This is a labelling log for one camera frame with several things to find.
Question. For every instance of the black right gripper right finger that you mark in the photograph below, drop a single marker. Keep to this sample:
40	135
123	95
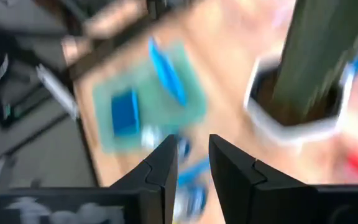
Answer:
244	193

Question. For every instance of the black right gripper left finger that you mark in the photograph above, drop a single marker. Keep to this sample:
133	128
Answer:
157	186

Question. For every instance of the blue plastic dish scraper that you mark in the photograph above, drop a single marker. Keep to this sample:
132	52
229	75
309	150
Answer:
194	172

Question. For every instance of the dark blue sponge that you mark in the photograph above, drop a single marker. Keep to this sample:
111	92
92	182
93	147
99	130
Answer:
125	113

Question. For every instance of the white plant pot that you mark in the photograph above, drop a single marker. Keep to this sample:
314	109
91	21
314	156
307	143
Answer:
291	133

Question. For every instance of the green translucent plastic bin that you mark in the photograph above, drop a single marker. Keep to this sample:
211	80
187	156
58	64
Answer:
194	93

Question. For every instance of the green cactus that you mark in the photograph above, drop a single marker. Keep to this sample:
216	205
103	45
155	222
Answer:
315	46

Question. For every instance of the black table frame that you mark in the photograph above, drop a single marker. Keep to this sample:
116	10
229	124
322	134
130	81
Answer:
120	43

